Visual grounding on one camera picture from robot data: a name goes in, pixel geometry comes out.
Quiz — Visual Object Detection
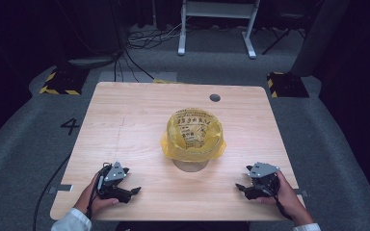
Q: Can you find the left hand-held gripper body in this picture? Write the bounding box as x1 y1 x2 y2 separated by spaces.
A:
95 161 133 204

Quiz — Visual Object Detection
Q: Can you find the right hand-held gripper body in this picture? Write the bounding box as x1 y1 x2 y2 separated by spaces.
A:
246 162 281 201

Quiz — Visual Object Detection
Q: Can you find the clear plastic bin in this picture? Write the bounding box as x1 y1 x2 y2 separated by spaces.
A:
172 158 211 173

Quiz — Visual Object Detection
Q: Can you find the yellow plastic bag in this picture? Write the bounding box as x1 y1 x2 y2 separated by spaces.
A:
160 107 227 164

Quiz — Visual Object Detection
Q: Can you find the person's right hand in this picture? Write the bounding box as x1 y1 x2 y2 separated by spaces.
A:
255 170 301 217

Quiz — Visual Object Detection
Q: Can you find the person's left hand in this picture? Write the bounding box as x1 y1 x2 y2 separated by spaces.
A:
73 171 120 217

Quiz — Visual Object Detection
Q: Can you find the person's dark lap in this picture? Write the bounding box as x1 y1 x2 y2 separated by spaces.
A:
115 220 252 231

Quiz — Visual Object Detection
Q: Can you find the black yellow striped base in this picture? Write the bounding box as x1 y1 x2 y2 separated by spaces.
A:
39 66 91 96
266 71 310 99

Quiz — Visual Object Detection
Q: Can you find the grey round stand base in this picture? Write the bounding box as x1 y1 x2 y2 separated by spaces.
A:
66 50 123 70

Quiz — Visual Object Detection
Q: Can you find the black tripod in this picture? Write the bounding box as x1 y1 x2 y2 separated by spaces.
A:
261 13 306 56

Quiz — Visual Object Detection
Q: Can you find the grey column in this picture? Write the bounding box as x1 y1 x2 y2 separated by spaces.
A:
289 0 352 78

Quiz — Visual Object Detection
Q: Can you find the left hand-held gripper cable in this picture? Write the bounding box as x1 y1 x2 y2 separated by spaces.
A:
86 163 113 221

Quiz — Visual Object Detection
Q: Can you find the hand-held gripper cable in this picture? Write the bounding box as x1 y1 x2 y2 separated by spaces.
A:
261 183 294 221
86 163 113 221

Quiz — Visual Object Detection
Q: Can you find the right hand-held gripper cable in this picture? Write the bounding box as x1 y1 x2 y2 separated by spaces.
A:
261 183 294 221

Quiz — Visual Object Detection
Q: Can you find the black floor cable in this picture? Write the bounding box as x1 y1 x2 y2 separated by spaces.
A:
32 152 73 231

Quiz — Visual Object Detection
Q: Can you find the black stand cable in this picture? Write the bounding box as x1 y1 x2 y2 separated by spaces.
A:
113 47 156 83

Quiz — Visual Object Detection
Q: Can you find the tangle of floor cables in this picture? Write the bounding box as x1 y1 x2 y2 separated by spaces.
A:
126 21 192 51

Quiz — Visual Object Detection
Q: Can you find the white desk frame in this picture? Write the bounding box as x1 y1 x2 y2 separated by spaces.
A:
176 0 261 61

